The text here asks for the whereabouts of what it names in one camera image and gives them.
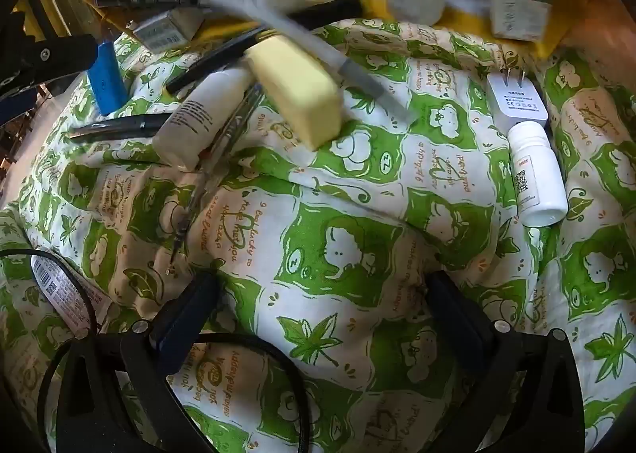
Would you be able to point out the black marker green cap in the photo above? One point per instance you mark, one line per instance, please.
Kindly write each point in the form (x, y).
(124, 126)

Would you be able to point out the translucent grey pen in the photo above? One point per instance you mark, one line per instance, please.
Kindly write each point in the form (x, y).
(318, 48)

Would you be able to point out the thin clear pen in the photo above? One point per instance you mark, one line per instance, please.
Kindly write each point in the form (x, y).
(218, 154)

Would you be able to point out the white charger plug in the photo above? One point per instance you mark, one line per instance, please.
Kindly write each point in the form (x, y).
(516, 97)

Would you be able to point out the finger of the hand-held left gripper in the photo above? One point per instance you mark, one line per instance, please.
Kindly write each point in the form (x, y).
(59, 54)

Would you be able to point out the small blue white box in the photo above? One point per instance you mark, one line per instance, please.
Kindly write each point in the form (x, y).
(166, 30)

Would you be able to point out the black marker purple cap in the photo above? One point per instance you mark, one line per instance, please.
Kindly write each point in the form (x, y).
(213, 60)

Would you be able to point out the white cream tube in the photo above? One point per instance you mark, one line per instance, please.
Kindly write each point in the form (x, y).
(198, 115)

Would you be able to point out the blue battery pack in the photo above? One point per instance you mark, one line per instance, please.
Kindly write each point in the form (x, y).
(107, 80)

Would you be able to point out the green printed blanket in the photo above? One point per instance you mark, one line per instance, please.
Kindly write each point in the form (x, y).
(348, 244)

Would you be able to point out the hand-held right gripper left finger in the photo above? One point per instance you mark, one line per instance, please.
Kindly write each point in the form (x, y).
(186, 319)

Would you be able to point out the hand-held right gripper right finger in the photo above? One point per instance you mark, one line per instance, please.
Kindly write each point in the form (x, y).
(459, 323)

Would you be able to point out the white barcode packet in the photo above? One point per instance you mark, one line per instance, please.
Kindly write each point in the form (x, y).
(64, 291)

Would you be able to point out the small white pill bottle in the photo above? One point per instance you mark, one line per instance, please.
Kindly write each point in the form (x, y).
(536, 174)

